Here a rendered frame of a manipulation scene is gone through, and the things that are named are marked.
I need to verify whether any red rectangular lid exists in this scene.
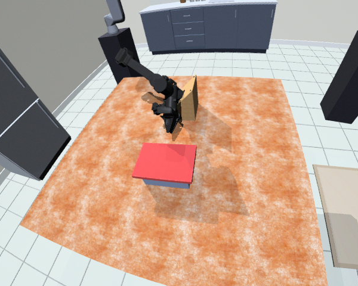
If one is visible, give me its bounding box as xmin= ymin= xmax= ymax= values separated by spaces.
xmin=132 ymin=142 xmax=197 ymax=184

